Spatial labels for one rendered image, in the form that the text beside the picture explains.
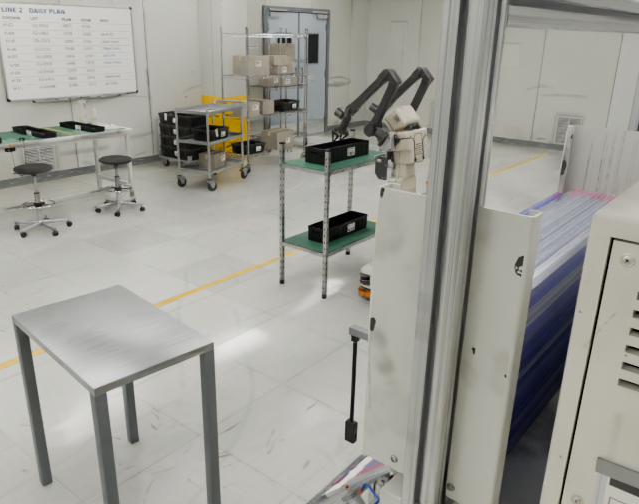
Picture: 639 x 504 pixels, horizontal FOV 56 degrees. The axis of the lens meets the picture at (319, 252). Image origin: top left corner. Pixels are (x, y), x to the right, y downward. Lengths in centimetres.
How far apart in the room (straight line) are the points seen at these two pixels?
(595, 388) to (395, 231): 23
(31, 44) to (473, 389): 784
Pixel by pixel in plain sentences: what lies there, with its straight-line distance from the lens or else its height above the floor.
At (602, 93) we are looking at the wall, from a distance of 1113.
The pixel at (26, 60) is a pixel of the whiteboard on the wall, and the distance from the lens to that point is 820.
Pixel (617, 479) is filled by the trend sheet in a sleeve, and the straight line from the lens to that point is 62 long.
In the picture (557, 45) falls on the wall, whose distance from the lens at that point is 1133.
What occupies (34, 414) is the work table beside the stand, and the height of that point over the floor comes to 36.
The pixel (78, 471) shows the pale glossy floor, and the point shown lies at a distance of 304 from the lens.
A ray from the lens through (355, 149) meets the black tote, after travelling 467.
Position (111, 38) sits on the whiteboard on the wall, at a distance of 878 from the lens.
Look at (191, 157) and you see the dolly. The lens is 849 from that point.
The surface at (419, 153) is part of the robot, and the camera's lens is 427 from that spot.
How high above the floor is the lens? 185
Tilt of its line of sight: 20 degrees down
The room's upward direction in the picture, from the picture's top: 1 degrees clockwise
